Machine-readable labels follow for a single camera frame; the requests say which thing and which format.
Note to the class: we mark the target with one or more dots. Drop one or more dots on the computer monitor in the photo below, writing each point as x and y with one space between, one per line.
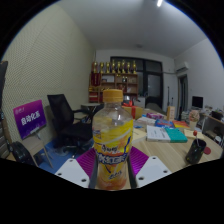
197 102

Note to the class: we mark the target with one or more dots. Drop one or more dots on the blue book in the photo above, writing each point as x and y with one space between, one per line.
164 123

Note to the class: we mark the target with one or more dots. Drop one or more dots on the gift box with red ribbon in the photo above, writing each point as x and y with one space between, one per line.
133 111

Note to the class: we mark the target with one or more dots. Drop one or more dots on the black mug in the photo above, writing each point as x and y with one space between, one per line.
195 152

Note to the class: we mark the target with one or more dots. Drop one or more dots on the white air conditioner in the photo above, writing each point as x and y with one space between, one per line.
182 67

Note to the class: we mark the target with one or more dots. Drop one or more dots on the black-framed window door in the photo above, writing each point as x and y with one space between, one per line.
151 78

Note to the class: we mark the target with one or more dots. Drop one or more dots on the orange drink bottle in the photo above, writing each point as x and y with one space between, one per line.
112 140

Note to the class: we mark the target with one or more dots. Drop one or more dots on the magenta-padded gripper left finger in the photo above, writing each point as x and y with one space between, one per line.
71 171

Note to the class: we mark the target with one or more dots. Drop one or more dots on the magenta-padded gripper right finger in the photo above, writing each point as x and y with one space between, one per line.
151 170

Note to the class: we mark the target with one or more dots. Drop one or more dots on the red-ball stick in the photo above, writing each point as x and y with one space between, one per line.
195 133

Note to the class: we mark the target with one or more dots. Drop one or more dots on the black office chair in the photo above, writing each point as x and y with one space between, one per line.
65 120

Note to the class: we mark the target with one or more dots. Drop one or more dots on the orange book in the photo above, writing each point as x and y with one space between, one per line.
181 124

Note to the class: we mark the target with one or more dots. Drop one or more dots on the flat round red coaster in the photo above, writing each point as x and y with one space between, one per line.
207 150

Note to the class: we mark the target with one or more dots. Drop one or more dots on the orange carton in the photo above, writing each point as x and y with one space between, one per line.
170 113

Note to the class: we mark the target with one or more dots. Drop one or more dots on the white desk with clutter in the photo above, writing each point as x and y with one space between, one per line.
213 121

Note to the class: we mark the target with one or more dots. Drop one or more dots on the wooden shelf unit with trophies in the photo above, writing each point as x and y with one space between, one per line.
115 83

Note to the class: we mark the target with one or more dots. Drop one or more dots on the yellow book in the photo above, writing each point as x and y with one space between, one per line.
191 134

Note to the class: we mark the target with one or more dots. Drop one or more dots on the white booklet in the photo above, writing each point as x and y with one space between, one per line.
157 133

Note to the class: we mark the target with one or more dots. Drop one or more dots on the purple sign on stand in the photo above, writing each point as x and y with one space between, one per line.
29 118

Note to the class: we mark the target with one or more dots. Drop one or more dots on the ceiling light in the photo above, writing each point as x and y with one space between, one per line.
159 2

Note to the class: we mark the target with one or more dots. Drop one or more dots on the teal book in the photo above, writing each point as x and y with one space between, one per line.
176 135

